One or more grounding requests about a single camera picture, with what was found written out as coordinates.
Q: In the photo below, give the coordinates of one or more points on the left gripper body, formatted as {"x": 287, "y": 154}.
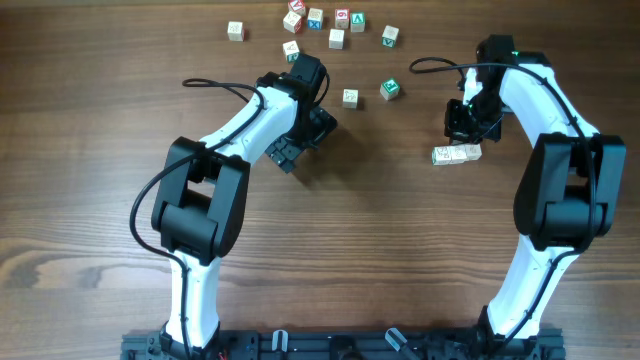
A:
{"x": 286, "y": 151}

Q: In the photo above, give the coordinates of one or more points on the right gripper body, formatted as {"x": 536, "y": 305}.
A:
{"x": 461, "y": 128}

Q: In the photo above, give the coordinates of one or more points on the blue edged wooden block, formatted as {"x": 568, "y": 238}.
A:
{"x": 473, "y": 151}

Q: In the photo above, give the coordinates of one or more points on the blue P wooden block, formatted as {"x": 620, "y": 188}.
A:
{"x": 457, "y": 154}

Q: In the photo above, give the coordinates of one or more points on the wooden picture block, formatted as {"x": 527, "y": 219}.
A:
{"x": 441, "y": 155}

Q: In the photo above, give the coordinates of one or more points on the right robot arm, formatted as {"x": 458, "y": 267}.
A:
{"x": 566, "y": 198}

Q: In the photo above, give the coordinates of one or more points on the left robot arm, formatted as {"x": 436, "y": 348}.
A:
{"x": 200, "y": 205}

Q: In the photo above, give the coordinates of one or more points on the wooden block lowest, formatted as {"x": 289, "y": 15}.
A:
{"x": 350, "y": 98}

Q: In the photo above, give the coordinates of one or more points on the green side block left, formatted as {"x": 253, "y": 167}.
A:
{"x": 291, "y": 51}

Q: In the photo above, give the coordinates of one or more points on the green E block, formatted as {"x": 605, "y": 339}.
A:
{"x": 389, "y": 89}

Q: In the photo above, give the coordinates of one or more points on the plain wooden block centre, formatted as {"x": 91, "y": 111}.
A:
{"x": 336, "y": 39}

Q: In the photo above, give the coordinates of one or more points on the plain wooden block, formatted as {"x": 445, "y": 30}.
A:
{"x": 235, "y": 31}
{"x": 336, "y": 39}

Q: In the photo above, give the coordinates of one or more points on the red edged wooden block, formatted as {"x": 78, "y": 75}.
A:
{"x": 292, "y": 22}

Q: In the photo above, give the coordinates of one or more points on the blue X block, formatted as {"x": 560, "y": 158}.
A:
{"x": 315, "y": 19}

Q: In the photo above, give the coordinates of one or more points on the red 9 block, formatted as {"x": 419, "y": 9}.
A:
{"x": 342, "y": 18}

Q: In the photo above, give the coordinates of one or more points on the green A block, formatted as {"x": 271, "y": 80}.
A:
{"x": 358, "y": 21}

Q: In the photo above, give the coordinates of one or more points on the green V block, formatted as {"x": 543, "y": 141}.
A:
{"x": 389, "y": 36}

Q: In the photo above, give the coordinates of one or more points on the red letter block top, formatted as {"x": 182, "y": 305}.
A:
{"x": 297, "y": 6}

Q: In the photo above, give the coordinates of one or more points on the plain wooden block far left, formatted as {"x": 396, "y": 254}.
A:
{"x": 235, "y": 31}

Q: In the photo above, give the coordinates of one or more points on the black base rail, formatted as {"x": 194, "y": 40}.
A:
{"x": 345, "y": 345}

